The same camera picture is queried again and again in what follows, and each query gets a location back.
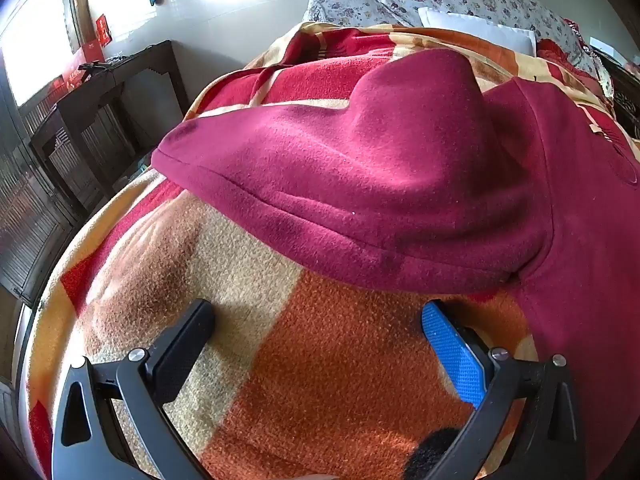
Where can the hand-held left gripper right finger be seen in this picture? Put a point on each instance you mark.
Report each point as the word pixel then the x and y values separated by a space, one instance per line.
pixel 452 355

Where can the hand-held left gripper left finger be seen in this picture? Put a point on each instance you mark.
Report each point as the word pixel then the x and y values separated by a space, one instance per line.
pixel 182 345

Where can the maroon fleece garment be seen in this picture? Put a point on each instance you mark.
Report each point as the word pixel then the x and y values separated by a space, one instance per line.
pixel 375 160

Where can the orange red patterned blanket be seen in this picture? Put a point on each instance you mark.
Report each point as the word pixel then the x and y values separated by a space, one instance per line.
pixel 325 360

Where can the dark wooden cabinet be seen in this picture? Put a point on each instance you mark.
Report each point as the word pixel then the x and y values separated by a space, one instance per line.
pixel 25 210

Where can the dark wooden table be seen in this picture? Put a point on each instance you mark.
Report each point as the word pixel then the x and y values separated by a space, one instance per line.
pixel 100 110

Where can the red box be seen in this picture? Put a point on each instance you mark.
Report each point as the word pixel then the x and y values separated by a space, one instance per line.
pixel 85 62

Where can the carved dark wooden furniture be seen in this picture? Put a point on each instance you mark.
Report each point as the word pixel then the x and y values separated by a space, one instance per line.
pixel 622 100

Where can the white pillow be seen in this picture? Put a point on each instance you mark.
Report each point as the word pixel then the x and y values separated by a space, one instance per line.
pixel 475 27

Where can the window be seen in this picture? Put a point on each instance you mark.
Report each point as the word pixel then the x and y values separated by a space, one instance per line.
pixel 35 50

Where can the red patterned cloth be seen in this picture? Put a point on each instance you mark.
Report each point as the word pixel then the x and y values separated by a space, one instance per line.
pixel 560 42

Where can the small floral pillow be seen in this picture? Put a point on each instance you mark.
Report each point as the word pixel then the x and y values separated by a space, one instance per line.
pixel 350 7

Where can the red wall sign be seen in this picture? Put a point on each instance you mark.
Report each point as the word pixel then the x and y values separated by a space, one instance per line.
pixel 103 27

